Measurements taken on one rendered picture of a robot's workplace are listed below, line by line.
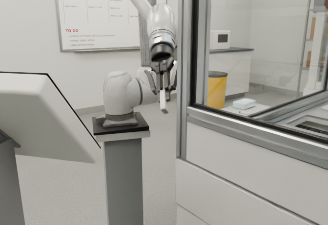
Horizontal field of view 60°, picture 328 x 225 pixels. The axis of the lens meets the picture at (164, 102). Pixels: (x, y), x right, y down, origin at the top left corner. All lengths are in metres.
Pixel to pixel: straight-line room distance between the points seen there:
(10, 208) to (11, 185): 0.06
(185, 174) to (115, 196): 0.94
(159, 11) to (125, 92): 0.57
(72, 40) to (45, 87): 3.69
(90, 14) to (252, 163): 3.90
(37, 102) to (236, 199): 0.47
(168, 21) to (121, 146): 0.77
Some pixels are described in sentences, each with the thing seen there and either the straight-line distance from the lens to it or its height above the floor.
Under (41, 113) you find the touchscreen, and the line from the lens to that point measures 0.61.
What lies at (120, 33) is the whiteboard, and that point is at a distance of 4.53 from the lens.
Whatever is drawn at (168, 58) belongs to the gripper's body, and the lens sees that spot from 0.94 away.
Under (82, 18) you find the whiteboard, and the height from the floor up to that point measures 1.40.
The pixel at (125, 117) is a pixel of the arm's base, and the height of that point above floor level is 0.82.
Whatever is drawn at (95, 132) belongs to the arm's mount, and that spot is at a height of 0.77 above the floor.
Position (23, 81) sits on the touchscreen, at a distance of 0.59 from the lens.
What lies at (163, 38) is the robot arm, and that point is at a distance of 0.96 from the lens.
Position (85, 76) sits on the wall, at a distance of 4.37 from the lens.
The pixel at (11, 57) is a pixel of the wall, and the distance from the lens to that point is 4.11.
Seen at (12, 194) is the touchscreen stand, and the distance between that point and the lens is 0.84.
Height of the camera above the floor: 1.28
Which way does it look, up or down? 15 degrees down
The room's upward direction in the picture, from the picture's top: straight up
